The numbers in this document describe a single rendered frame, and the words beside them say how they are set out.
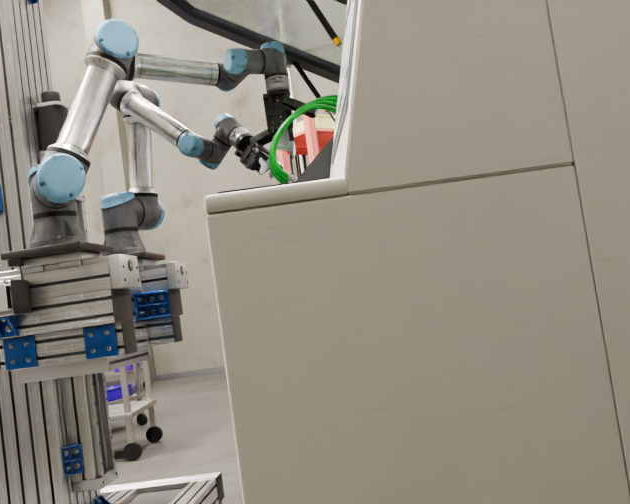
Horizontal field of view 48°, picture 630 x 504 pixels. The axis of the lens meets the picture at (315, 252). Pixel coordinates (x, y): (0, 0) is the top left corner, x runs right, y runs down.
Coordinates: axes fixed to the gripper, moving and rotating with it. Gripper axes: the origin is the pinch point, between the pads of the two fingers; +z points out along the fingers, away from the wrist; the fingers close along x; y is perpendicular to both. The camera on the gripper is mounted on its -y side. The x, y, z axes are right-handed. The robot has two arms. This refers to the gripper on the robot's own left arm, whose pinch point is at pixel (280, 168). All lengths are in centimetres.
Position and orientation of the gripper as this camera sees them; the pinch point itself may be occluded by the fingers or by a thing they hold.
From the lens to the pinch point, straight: 228.9
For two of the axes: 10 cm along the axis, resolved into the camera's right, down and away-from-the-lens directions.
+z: 5.8, 5.9, -5.6
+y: -5.8, 7.8, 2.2
